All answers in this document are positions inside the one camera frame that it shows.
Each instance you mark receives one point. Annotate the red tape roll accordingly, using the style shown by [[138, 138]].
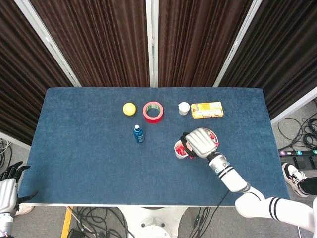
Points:
[[153, 120]]

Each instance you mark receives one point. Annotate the white table pedestal base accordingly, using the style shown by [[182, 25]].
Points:
[[153, 220]]

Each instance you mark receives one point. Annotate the yellow ball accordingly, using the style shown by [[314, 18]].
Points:
[[129, 109]]

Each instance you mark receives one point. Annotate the blue spray bottle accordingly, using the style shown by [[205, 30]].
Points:
[[138, 136]]

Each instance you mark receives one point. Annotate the black trouser leg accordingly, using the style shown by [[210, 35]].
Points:
[[309, 186]]

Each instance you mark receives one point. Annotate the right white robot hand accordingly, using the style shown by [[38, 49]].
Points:
[[200, 143]]

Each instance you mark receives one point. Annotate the blue fabric table cover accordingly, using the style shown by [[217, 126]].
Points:
[[99, 161]]

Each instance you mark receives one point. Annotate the white paper cup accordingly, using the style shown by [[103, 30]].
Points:
[[178, 156]]

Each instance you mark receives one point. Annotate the white partition frame post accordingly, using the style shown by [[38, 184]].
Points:
[[12, 140], [294, 105], [47, 41], [236, 44], [151, 42]]

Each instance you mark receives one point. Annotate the black foot pedal box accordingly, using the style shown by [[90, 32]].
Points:
[[301, 161]]

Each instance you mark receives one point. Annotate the round metal plate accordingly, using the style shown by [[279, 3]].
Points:
[[216, 137]]

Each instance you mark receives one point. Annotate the black power adapter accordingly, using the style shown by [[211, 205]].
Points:
[[74, 233]]

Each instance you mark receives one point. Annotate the small white jar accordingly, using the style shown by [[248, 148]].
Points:
[[184, 107]]

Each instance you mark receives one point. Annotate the yellow snack box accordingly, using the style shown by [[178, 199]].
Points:
[[208, 110]]

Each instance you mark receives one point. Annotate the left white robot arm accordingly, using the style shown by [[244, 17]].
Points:
[[5, 223]]

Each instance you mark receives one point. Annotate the white black sneaker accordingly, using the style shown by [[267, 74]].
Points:
[[293, 177]]

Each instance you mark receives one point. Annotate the brown pleated curtain panel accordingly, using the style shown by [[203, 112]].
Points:
[[99, 42], [198, 42], [19, 86], [284, 62]]

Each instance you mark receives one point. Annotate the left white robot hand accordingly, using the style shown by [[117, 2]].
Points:
[[7, 193]]

